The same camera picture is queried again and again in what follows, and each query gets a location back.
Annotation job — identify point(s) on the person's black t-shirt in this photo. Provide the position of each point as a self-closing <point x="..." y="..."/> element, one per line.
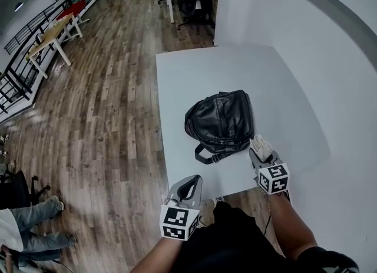
<point x="229" y="242"/>

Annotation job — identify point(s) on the person's right forearm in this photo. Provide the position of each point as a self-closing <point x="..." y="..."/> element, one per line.
<point x="291" y="227"/>

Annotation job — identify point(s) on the black pendant lamp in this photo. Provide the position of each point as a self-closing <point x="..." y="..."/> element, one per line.
<point x="19" y="6"/>

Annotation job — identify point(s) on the red top table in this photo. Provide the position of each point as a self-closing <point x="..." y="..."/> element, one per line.
<point x="72" y="9"/>

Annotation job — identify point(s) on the wooden top table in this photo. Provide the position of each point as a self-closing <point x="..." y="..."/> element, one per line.
<point x="50" y="34"/>

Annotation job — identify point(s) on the black metal railing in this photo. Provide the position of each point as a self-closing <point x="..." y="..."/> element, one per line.
<point x="17" y="84"/>

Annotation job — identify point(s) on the beige cloth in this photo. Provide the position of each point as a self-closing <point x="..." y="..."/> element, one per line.
<point x="260" y="148"/>

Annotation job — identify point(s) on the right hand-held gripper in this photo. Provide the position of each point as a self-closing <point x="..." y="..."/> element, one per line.
<point x="274" y="177"/>

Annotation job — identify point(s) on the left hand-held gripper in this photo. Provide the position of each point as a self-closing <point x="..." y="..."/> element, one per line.
<point x="176" y="221"/>

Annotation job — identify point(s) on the black leather bag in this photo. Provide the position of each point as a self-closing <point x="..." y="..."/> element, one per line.
<point x="218" y="118"/>

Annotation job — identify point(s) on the person's left forearm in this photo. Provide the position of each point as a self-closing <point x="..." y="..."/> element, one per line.
<point x="159" y="255"/>

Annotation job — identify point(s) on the person's right white shoe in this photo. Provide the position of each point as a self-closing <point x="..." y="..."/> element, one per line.
<point x="219" y="200"/>

